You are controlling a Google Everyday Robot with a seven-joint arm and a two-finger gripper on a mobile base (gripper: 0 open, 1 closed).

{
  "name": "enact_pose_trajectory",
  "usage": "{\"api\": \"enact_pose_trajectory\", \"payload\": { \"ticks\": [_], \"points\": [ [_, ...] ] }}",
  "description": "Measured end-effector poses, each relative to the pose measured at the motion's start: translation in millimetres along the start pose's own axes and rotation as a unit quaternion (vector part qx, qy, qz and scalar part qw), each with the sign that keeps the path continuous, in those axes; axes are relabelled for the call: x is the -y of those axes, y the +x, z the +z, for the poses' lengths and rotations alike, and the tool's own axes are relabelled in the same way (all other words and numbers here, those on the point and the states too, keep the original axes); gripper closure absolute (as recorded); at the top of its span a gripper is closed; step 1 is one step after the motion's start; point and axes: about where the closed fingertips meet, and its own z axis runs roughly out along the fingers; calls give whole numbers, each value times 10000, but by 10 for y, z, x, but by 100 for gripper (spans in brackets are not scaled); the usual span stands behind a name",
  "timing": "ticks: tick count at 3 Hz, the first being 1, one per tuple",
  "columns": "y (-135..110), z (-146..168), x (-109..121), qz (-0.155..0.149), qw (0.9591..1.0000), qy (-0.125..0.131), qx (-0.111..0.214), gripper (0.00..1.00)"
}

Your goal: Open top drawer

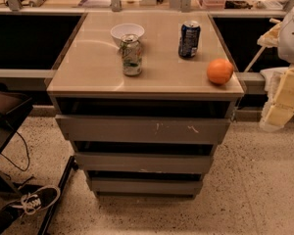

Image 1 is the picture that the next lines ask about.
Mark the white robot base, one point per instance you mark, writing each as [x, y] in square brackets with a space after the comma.
[271, 77]

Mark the orange fruit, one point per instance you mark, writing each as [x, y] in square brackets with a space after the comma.
[220, 71]

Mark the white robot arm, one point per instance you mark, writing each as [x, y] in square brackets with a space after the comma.
[285, 48]

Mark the grey bottom drawer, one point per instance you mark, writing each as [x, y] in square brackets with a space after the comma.
[157, 187]

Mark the grey drawer cabinet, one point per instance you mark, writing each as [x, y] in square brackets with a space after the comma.
[90, 82]

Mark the blue soda can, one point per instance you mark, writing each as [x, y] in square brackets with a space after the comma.
[189, 39]

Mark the black cart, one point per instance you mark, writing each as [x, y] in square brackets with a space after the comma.
[14, 108]

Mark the white stick with handle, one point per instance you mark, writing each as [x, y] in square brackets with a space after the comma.
[262, 49]

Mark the green white soda can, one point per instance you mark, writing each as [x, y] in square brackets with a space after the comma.
[131, 55]

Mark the grey top drawer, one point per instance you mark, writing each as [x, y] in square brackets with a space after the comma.
[177, 130]

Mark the grey drawer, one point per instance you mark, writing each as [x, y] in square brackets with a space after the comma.
[177, 130]
[157, 187]
[141, 163]

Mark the white bowl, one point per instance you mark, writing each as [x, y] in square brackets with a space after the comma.
[119, 30]

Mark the black white sneaker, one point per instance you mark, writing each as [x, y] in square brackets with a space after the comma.
[41, 199]

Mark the grey middle drawer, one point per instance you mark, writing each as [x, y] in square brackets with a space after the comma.
[141, 163]

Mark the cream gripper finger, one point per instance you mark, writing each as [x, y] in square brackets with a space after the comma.
[270, 38]
[279, 108]

